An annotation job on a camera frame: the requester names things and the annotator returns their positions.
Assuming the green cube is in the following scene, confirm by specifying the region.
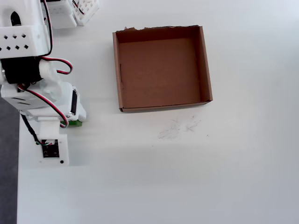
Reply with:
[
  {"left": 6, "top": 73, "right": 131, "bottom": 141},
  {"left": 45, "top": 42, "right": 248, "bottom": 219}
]
[{"left": 61, "top": 119, "right": 83, "bottom": 128}]

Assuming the brown cardboard box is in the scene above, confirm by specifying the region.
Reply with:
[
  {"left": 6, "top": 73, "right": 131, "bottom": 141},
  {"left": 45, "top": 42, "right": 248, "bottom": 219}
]
[{"left": 112, "top": 25, "right": 214, "bottom": 114}]

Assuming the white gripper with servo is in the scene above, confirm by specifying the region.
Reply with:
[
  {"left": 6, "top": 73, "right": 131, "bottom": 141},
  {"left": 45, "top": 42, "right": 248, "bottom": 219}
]
[{"left": 22, "top": 82, "right": 87, "bottom": 123}]

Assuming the red black white servo cable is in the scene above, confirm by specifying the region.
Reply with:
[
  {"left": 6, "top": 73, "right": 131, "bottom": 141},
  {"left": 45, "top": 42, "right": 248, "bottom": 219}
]
[
  {"left": 17, "top": 84, "right": 70, "bottom": 128},
  {"left": 71, "top": 0, "right": 85, "bottom": 15},
  {"left": 41, "top": 0, "right": 74, "bottom": 75}
]

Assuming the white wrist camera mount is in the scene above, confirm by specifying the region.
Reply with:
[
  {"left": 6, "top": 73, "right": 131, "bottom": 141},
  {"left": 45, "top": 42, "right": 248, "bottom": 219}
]
[{"left": 37, "top": 116, "right": 70, "bottom": 167}]

